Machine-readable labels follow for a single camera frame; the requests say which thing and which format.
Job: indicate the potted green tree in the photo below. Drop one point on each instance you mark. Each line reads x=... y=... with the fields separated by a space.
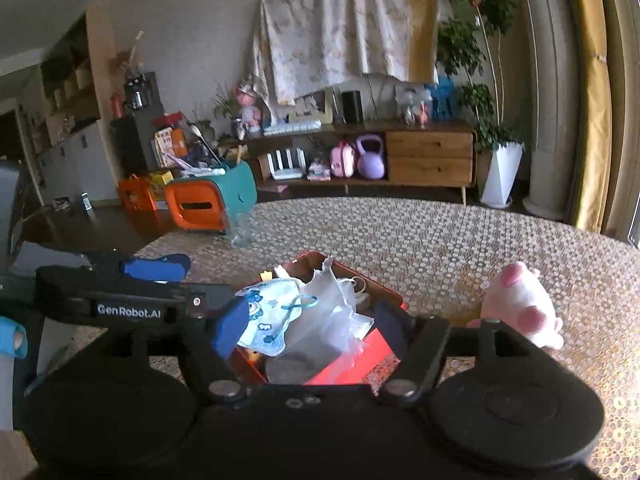
x=470 y=47

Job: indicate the makeup brush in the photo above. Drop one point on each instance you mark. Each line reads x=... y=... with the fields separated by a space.
x=211 y=153

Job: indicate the lace patterned tablecloth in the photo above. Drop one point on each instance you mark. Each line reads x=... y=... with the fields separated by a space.
x=439 y=258

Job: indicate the orange teal tissue organizer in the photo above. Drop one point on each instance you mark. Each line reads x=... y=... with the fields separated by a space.
x=209 y=202

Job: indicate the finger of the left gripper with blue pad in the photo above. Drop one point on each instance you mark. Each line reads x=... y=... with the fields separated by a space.
x=169 y=268

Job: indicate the white keyboard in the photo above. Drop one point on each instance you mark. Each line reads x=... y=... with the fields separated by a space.
x=292 y=127

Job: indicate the clear drinking glass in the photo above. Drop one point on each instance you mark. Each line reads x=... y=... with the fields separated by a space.
x=240 y=230

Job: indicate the blue patterned face mask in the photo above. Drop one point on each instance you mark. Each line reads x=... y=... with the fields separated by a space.
x=272 y=306

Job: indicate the white geometric planter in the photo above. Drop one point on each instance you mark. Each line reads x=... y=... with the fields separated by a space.
x=502 y=170

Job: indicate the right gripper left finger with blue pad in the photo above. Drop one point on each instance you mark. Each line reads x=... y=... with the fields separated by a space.
x=208 y=338

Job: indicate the yellow curtain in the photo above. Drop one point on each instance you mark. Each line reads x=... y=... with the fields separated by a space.
x=597 y=129

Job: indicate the blue toy on sideboard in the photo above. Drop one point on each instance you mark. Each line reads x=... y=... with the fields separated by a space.
x=444 y=100

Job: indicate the white wifi router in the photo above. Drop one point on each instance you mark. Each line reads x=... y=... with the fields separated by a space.
x=287 y=164

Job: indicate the wooden drawer sideboard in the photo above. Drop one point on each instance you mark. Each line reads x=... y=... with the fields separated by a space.
x=438 y=155

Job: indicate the white picture frame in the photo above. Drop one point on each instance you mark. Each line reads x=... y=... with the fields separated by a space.
x=314 y=107

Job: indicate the clear jar with figurines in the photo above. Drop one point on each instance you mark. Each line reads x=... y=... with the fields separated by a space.
x=414 y=103

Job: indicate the pink doll figurine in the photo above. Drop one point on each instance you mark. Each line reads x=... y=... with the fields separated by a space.
x=250 y=114

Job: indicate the beige standing air conditioner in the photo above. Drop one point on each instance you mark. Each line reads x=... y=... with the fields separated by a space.
x=554 y=55

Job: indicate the floral cloth on wall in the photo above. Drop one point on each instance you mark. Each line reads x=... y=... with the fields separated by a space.
x=302 y=46

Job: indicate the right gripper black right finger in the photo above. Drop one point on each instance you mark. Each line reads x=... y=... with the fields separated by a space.
x=422 y=344

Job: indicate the black cylinder speaker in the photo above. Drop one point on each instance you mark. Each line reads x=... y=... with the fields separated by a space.
x=352 y=107

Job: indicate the yellow orange carton box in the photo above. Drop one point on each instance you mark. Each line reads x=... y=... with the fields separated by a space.
x=135 y=194

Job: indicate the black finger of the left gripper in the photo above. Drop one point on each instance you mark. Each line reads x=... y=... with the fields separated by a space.
x=210 y=297

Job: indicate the white pink plush toy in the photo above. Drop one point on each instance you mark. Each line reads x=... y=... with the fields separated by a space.
x=516 y=297

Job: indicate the purple kettlebell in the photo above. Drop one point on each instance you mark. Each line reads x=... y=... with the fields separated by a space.
x=370 y=164

